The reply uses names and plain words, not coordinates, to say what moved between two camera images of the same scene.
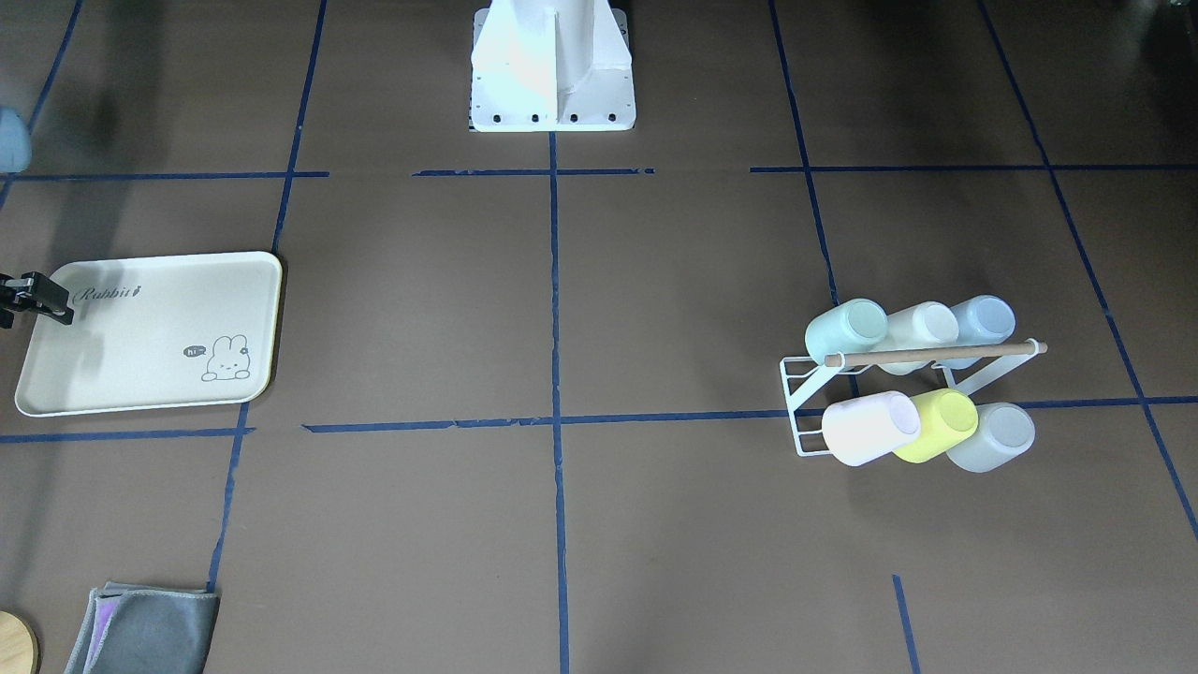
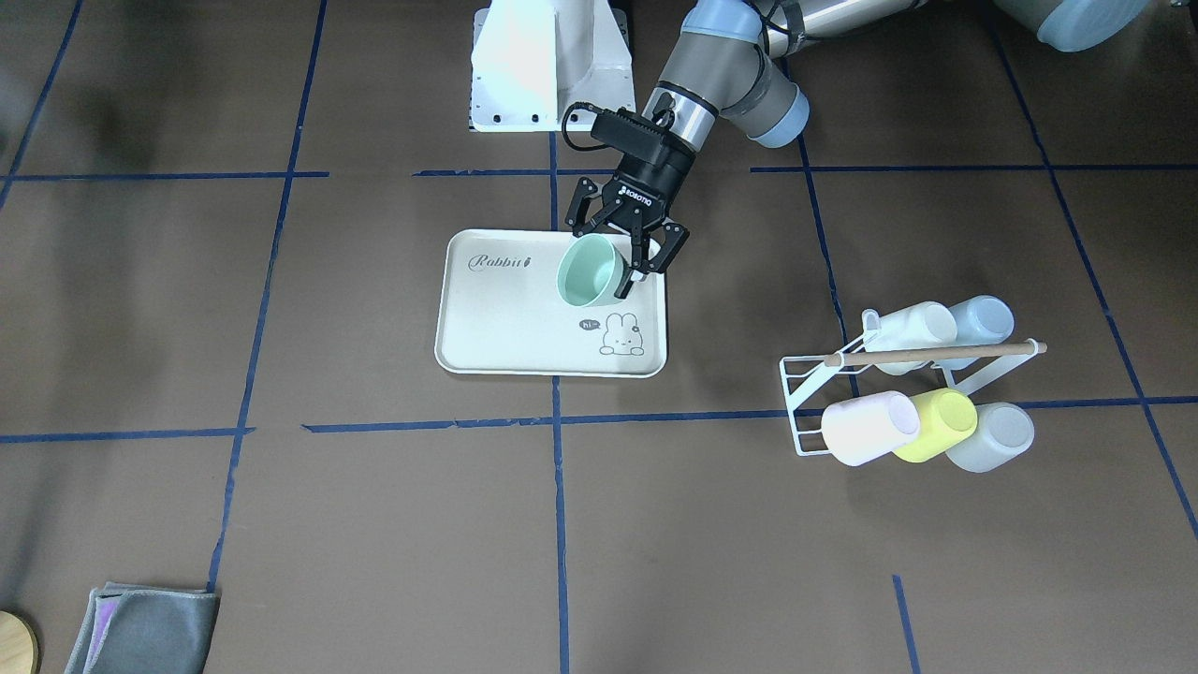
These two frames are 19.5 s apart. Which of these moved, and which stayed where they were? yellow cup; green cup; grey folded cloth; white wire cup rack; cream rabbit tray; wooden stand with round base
Moved: cream rabbit tray; green cup
Stayed: grey folded cloth; white wire cup rack; wooden stand with round base; yellow cup
